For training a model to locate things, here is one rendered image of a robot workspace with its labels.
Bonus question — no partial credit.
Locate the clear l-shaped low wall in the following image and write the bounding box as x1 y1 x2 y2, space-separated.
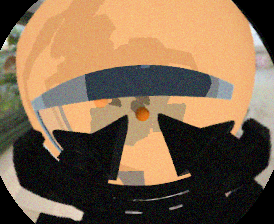
39 105 73 151

